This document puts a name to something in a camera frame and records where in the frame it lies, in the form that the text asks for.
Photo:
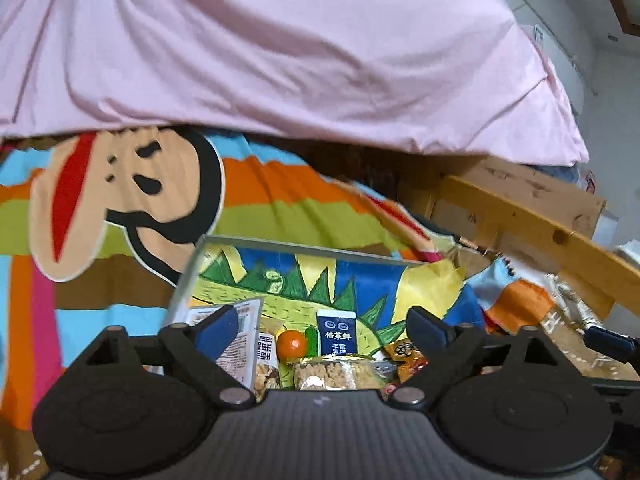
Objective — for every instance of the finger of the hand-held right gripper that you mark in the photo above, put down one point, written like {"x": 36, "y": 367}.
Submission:
{"x": 612, "y": 344}
{"x": 622, "y": 390}

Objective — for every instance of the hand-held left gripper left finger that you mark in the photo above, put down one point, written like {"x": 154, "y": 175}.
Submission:
{"x": 222, "y": 331}

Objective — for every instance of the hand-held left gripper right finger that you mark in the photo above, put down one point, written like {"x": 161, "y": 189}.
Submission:
{"x": 425, "y": 331}

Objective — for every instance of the white pink snack packet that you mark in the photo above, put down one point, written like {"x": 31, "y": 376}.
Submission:
{"x": 248, "y": 320}

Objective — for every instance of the golden orange packet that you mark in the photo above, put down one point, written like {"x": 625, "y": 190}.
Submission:
{"x": 402, "y": 355}

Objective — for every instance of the nut bar packet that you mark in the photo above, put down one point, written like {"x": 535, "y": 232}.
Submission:
{"x": 266, "y": 360}

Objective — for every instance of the clear packet of oranges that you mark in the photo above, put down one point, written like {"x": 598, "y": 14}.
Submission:
{"x": 292, "y": 344}

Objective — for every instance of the blue and white packet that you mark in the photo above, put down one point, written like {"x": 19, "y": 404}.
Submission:
{"x": 336, "y": 332}

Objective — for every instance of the green stick packet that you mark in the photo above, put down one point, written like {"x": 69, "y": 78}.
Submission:
{"x": 313, "y": 341}

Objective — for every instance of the metal tray with dinosaur picture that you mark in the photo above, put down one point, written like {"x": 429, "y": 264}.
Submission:
{"x": 300, "y": 280}

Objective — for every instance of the beige crisp bar packet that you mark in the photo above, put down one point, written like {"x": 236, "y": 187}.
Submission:
{"x": 332, "y": 374}

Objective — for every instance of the monkey print bed sheet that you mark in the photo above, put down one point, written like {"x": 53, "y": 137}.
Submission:
{"x": 75, "y": 280}

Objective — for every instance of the red patterned cloth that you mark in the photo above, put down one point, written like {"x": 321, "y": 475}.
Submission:
{"x": 587, "y": 180}

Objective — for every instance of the cardboard box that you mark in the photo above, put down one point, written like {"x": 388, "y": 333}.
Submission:
{"x": 530, "y": 195}

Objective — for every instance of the blue cloth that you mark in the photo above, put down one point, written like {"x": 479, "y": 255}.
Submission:
{"x": 560, "y": 172}

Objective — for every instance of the pink sheet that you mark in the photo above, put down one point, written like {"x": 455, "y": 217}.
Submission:
{"x": 275, "y": 50}

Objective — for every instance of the wooden bed frame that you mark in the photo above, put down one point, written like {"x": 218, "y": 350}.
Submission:
{"x": 550, "y": 240}

